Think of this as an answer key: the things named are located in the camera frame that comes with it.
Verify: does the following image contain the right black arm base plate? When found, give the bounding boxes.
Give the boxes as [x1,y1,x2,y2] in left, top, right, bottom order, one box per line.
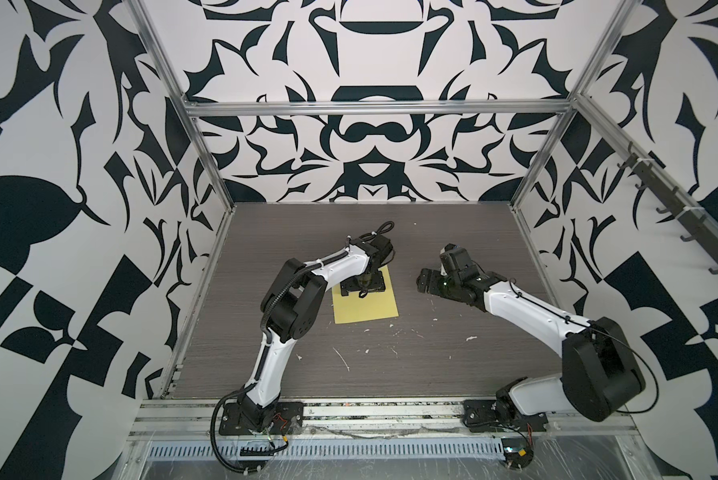
[461,399,548,433]

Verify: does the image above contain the small green-lit electronics box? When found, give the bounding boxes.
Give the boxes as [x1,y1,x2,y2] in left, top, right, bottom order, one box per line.
[501,437,534,471]

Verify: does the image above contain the yellow square paper sheet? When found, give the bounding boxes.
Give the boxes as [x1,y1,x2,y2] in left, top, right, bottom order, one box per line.
[332,266,399,325]

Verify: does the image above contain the white slotted cable duct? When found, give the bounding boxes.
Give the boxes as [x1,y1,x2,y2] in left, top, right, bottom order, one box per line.
[147,438,505,462]

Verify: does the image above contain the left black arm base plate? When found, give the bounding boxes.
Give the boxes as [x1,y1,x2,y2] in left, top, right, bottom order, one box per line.
[219,402,305,436]

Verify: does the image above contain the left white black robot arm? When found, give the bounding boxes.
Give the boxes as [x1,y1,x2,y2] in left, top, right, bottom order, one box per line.
[237,231,394,431]

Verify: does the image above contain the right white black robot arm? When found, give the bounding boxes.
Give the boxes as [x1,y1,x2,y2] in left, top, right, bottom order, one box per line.
[416,244,653,425]

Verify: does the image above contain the aluminium front rail frame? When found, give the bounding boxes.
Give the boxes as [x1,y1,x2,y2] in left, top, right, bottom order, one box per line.
[127,397,639,440]

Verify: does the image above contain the black wall hook rail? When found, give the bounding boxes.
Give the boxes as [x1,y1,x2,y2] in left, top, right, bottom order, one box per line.
[615,142,718,275]

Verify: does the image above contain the left black corrugated cable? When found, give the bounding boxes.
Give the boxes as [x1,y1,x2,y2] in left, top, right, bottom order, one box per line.
[208,383,291,475]

